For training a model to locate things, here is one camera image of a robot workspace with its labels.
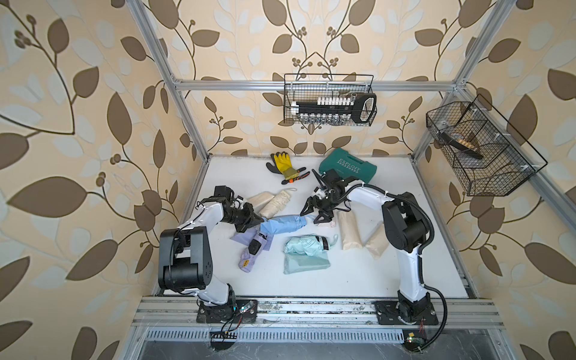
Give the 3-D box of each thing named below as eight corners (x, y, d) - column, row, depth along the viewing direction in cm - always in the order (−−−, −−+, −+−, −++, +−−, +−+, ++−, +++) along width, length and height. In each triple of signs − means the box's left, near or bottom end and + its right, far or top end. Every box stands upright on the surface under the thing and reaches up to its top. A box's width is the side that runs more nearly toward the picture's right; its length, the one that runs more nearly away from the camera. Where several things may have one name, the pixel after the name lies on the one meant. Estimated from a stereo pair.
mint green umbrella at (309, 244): (284, 255, 88) (283, 250, 85) (284, 239, 93) (284, 234, 89) (337, 255, 88) (339, 250, 85) (336, 239, 93) (337, 234, 89)
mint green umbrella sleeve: (283, 274, 84) (283, 272, 83) (284, 255, 89) (283, 253, 87) (330, 274, 84) (330, 272, 83) (328, 255, 89) (328, 253, 87)
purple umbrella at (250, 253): (237, 267, 86) (234, 263, 82) (258, 235, 94) (256, 230, 91) (248, 273, 84) (246, 270, 81) (268, 240, 93) (267, 235, 90)
